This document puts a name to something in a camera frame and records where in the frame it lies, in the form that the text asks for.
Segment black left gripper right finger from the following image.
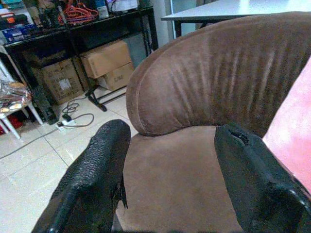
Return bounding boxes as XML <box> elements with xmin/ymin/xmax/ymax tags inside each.
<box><xmin>214</xmin><ymin>123</ymin><xmax>311</xmax><ymax>233</ymax></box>

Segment blue carton box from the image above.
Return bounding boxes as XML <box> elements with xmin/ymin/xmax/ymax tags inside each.
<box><xmin>1</xmin><ymin>24</ymin><xmax>37</xmax><ymax>44</ymax></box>

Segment brown suede sofa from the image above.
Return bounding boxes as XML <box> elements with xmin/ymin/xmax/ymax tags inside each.
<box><xmin>114</xmin><ymin>11</ymin><xmax>311</xmax><ymax>233</ymax></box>

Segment orange clothes hangers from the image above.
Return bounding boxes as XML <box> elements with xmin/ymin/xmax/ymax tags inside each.
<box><xmin>59</xmin><ymin>2</ymin><xmax>99</xmax><ymax>25</ymax></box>

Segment large plain cardboard box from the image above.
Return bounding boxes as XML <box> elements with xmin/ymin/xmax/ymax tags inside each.
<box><xmin>80</xmin><ymin>40</ymin><xmax>133</xmax><ymax>79</ymax></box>

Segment white power strip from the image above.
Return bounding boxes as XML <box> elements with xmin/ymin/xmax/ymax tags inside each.
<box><xmin>56</xmin><ymin>114</ymin><xmax>76</xmax><ymax>130</ymax></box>

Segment pink cushion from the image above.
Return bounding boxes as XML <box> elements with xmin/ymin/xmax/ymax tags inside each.
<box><xmin>262</xmin><ymin>57</ymin><xmax>311</xmax><ymax>192</ymax></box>

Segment black metal shelf desk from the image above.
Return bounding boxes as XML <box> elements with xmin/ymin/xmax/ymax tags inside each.
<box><xmin>3</xmin><ymin>6</ymin><xmax>160</xmax><ymax>126</ymax></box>

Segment grey power cable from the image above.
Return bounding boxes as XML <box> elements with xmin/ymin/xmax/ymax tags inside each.
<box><xmin>63</xmin><ymin>97</ymin><xmax>95</xmax><ymax>127</ymax></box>

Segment cardboard box with white label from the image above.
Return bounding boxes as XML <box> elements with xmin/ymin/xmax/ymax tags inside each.
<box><xmin>41</xmin><ymin>58</ymin><xmax>85</xmax><ymax>105</ymax></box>

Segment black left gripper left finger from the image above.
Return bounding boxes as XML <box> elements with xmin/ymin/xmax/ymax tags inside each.
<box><xmin>31</xmin><ymin>119</ymin><xmax>131</xmax><ymax>233</ymax></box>

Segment small printed cardboard box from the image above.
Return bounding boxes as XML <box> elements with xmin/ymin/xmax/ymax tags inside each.
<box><xmin>98</xmin><ymin>62</ymin><xmax>136</xmax><ymax>92</ymax></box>

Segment plastic wrapped snack packets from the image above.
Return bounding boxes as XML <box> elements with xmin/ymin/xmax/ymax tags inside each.
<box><xmin>0</xmin><ymin>80</ymin><xmax>33</xmax><ymax>114</ymax></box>

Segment white stool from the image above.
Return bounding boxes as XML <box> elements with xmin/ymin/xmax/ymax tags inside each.
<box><xmin>0</xmin><ymin>97</ymin><xmax>44</xmax><ymax>140</ymax></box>

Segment white table with black legs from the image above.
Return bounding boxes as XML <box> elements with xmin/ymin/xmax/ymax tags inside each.
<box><xmin>160</xmin><ymin>0</ymin><xmax>311</xmax><ymax>39</ymax></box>

